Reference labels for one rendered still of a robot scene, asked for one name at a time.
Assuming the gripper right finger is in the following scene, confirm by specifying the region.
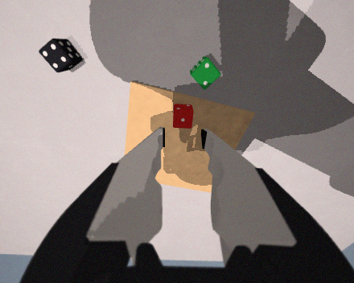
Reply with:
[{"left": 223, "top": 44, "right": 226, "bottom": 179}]
[{"left": 201, "top": 129, "right": 354, "bottom": 283}]

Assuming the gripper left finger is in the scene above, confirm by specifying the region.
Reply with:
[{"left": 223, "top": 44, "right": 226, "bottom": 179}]
[{"left": 19, "top": 127, "right": 165, "bottom": 283}]

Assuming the tan mat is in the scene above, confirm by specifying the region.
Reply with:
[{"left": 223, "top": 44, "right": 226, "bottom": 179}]
[{"left": 125, "top": 81, "right": 255, "bottom": 193}]

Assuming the green die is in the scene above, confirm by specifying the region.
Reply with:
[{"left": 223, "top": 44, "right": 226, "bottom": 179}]
[{"left": 190, "top": 56, "right": 220, "bottom": 89}]

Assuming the red die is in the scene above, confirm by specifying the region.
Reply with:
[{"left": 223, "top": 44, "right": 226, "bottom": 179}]
[{"left": 173, "top": 104, "right": 193, "bottom": 129}]

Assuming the black die with white pips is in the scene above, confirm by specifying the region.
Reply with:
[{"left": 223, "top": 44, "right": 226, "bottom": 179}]
[{"left": 39, "top": 39, "right": 82, "bottom": 72}]

